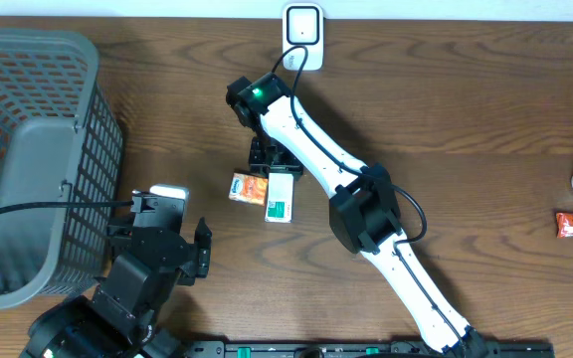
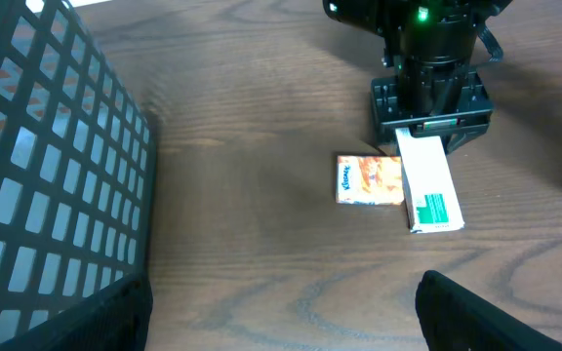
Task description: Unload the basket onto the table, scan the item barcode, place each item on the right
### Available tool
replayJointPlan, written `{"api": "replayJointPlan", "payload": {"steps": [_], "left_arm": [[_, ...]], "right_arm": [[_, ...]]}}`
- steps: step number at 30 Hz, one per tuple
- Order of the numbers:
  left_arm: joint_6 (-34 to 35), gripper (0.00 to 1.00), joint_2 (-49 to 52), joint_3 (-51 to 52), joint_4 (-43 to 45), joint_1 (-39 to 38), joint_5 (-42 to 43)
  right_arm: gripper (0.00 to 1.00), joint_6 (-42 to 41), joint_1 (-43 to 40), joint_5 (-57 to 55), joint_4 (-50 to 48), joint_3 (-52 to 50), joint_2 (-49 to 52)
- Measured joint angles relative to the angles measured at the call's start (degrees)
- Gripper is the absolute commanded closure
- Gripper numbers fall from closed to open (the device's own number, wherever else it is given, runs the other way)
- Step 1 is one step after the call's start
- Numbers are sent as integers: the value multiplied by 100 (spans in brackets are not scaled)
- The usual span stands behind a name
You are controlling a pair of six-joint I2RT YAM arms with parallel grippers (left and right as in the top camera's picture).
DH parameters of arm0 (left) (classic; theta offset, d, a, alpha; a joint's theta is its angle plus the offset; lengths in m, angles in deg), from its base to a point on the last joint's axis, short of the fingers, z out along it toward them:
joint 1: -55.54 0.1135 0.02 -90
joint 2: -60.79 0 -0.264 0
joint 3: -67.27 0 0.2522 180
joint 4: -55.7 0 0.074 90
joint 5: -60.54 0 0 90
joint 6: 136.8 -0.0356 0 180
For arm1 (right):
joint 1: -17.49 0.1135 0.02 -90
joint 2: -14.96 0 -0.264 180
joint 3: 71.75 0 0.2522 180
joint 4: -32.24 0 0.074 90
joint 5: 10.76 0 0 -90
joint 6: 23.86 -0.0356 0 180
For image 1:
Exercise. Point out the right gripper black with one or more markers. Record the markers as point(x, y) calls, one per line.
point(290, 165)

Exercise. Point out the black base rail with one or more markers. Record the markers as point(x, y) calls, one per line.
point(219, 349)

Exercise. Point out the white barcode scanner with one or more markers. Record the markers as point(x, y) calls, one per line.
point(303, 26)

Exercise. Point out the white green medicine box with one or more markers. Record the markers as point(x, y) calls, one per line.
point(279, 199)

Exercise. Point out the orange tissue pack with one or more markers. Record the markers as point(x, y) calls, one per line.
point(248, 189)

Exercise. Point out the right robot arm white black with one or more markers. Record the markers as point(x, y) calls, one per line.
point(364, 213)

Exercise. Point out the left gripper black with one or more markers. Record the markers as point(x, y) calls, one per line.
point(198, 262)

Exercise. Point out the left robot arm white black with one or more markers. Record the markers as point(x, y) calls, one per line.
point(119, 320)

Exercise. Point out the grey plastic mesh basket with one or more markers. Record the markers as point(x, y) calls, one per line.
point(60, 155)

